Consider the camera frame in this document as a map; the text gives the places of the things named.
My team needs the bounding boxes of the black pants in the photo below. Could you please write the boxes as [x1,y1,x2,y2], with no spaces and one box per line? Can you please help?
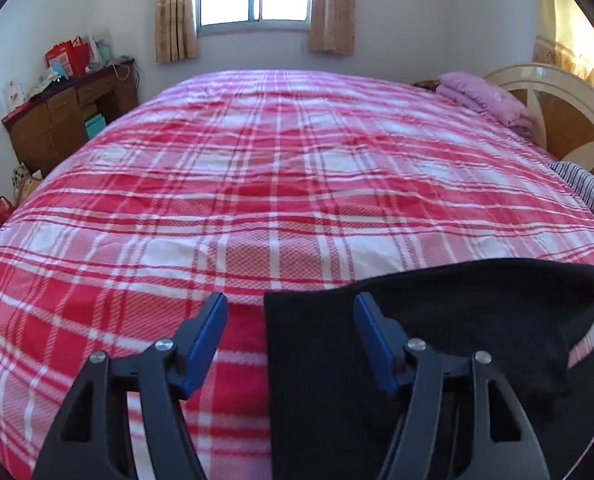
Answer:
[263,259,594,479]

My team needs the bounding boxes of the red plaid bed sheet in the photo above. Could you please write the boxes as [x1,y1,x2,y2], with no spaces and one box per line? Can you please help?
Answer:
[0,70,594,479]

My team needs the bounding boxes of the brown wooden desk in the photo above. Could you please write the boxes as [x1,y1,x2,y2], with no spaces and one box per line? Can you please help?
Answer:
[1,58,139,174]

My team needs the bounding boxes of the cream and wood headboard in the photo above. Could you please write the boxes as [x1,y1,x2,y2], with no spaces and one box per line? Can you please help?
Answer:
[487,63,594,174]

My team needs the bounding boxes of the folded pink blanket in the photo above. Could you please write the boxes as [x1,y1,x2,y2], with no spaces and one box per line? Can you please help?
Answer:
[436,72,534,138]

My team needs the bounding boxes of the red gift bag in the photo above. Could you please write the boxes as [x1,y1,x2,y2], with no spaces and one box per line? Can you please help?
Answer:
[44,36,90,78]

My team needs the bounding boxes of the yellow curtain by headboard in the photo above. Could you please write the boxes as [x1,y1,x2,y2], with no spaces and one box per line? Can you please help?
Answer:
[532,0,594,88]

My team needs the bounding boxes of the left beige curtain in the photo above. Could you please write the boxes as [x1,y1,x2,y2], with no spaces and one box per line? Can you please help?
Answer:
[154,0,199,64]

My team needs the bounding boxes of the beige curtain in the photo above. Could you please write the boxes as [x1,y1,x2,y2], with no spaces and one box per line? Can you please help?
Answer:
[308,0,355,56]
[154,0,199,64]

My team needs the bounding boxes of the right beige curtain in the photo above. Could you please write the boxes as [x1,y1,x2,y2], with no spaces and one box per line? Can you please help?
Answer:
[308,0,355,56]

